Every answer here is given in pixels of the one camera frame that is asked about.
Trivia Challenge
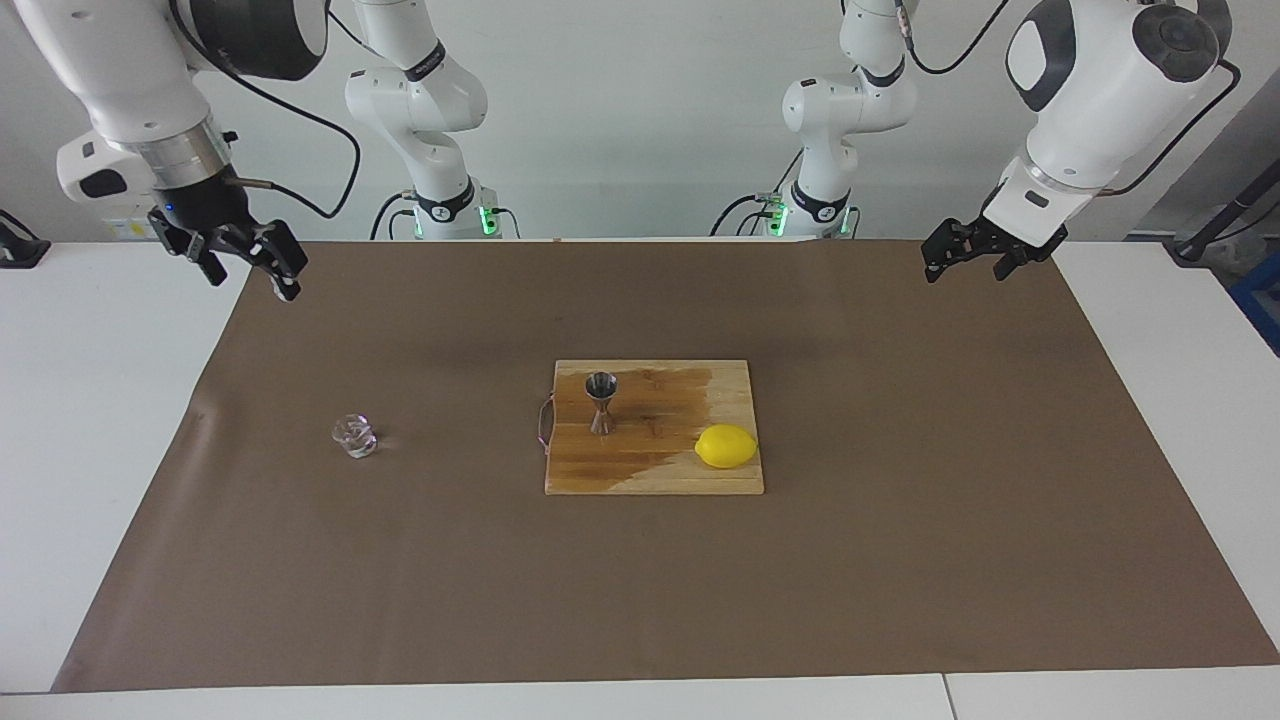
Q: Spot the brown table mat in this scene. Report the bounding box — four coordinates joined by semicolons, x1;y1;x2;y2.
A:
50;240;1280;693

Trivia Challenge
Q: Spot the wooden cutting board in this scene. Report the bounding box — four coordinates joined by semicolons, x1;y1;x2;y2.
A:
537;360;765;496

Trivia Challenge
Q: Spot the blue crate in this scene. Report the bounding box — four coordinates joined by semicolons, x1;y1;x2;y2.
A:
1228;250;1280;356

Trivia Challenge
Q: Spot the small clear glass cup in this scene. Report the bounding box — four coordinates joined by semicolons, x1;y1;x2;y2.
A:
331;414;379;461

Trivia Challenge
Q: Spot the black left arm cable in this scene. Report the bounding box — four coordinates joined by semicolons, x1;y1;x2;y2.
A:
895;0;1243;198

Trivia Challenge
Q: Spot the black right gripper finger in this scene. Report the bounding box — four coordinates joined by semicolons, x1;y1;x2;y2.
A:
147;208;228;289
222;219;310;303

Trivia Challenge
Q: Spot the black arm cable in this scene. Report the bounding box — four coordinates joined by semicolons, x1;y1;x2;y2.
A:
170;0;376;220
895;0;1243;198

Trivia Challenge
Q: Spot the yellow lemon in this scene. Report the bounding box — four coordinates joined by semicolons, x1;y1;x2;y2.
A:
694;424;759;470

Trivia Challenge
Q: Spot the black tripod stand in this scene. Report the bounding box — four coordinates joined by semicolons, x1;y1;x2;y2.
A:
1165;160;1280;263

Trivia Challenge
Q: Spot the black clamp mount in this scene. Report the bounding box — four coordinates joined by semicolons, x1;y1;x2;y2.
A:
0;210;51;269

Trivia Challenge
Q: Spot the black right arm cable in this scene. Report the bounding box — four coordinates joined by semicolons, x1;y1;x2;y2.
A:
170;0;376;220

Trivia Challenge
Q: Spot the steel double jigger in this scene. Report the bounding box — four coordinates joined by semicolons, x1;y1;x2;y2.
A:
584;371;619;436

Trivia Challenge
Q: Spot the black base cable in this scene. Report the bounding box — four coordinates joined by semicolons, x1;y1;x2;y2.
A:
370;192;416;241
710;150;801;238

